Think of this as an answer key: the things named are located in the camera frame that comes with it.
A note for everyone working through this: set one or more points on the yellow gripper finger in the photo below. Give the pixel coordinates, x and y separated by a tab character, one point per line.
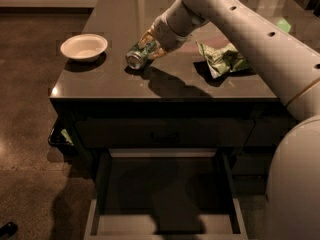
147	37
156	53

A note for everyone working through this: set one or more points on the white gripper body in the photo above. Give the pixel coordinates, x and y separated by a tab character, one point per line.
165	34

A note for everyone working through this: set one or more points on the green soda can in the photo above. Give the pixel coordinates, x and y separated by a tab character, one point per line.
137	57

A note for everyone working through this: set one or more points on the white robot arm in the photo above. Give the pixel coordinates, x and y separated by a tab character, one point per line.
289	68

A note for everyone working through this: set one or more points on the dark kitchen counter cabinet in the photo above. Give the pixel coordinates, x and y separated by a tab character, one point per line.
177	86

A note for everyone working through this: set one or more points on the closed top drawer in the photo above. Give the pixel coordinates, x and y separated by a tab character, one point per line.
164	132

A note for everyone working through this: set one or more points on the open middle drawer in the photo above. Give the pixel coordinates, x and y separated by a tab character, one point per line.
164	194

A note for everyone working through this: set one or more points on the green crumpled chip bag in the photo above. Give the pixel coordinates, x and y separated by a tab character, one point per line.
223	60

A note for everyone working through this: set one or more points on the white paper bowl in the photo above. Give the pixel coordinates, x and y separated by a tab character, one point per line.
84	47

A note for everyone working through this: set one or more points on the black bin beside cabinet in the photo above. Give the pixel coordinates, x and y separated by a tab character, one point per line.
58	139

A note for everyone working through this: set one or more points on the black object on floor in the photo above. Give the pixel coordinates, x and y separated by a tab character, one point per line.
8	230

